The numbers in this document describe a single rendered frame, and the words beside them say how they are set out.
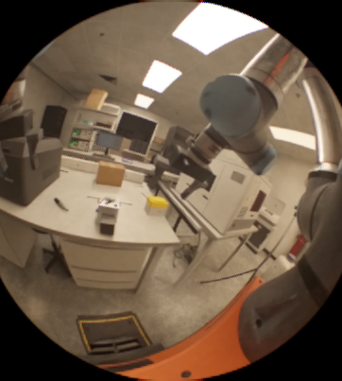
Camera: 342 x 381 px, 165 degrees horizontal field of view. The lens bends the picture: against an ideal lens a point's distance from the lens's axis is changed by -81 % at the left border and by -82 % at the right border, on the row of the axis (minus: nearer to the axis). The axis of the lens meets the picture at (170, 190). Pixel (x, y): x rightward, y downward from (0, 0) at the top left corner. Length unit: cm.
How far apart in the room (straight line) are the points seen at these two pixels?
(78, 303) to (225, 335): 127
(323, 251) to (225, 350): 13
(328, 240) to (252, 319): 11
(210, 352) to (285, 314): 8
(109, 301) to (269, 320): 127
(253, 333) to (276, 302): 4
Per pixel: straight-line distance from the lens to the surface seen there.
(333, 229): 15
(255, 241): 330
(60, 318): 137
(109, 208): 53
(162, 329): 136
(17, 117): 33
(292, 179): 391
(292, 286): 16
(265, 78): 18
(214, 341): 16
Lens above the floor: 129
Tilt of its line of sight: 16 degrees down
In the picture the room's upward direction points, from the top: 21 degrees clockwise
